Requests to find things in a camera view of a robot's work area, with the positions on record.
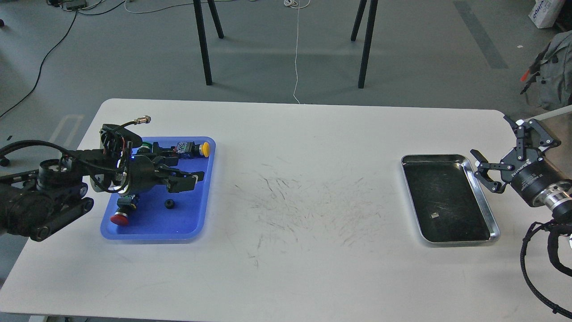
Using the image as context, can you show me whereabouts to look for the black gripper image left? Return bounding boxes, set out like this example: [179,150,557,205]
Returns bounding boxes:
[91,150,205,197]

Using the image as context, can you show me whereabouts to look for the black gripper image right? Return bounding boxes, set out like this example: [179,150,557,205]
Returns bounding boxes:
[471,115,572,208]

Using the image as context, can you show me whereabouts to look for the small black gear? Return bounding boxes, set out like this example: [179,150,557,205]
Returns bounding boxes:
[164,199,176,209]

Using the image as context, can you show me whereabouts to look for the blue plastic tray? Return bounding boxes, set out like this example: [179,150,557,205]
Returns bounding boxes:
[100,136,216,242]

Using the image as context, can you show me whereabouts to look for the silver metal tray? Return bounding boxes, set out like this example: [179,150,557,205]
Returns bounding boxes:
[401,154,500,247]

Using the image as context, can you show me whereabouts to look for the grey backpack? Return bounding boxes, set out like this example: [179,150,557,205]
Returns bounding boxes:
[520,31,572,111]

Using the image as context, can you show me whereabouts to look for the white cardboard box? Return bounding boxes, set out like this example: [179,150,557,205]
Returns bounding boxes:
[528,0,565,29]

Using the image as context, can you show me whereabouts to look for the black table leg pair left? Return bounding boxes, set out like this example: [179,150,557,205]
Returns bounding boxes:
[193,0,224,86]

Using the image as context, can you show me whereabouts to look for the black table leg pair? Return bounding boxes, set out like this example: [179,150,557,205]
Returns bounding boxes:
[193,0,224,86]
[350,0,378,89]

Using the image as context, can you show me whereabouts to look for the black table leg pair right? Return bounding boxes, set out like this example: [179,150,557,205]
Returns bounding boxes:
[350,0,378,89]

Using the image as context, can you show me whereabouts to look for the yellow push button switch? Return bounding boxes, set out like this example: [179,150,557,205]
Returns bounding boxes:
[173,141,210,159]

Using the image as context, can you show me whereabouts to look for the red push button switch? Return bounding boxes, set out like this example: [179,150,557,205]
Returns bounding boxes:
[109,194,139,226]

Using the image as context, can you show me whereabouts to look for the black cable on floor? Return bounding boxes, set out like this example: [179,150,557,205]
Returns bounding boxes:
[0,0,126,119]

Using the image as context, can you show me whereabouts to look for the white cable on floor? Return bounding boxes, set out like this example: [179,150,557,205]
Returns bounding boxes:
[283,0,311,104]

